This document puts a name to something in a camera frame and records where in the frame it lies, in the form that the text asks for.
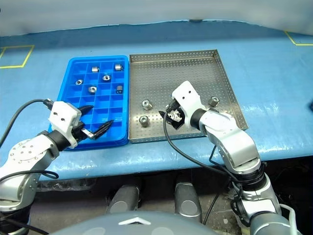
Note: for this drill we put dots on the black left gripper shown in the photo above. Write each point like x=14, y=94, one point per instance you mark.
x=82, y=132

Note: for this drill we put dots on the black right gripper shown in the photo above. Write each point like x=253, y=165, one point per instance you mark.
x=177, y=105

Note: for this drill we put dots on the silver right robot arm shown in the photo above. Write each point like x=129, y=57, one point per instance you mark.
x=232, y=137

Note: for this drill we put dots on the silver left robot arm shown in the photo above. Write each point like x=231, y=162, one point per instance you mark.
x=24, y=154

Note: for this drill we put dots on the blue compartment tray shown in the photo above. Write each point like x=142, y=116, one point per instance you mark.
x=73, y=73

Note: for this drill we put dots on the perforated metal tray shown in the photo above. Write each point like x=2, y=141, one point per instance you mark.
x=171, y=73

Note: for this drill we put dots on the crumpled dark plastic sheet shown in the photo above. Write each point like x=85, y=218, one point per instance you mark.
x=66, y=184

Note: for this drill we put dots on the dark grey rounded shape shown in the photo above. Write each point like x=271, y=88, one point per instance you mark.
x=187, y=198
x=124, y=198

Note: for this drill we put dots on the yellow tape square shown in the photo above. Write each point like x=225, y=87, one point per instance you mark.
x=24, y=58

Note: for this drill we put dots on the grey robot chest with emblem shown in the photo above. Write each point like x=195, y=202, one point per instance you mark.
x=132, y=224

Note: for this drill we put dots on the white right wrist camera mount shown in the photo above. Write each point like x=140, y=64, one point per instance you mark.
x=188, y=98

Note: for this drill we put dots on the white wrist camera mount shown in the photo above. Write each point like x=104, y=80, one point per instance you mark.
x=188, y=98
x=62, y=113

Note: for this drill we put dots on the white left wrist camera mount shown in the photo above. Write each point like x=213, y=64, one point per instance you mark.
x=62, y=113

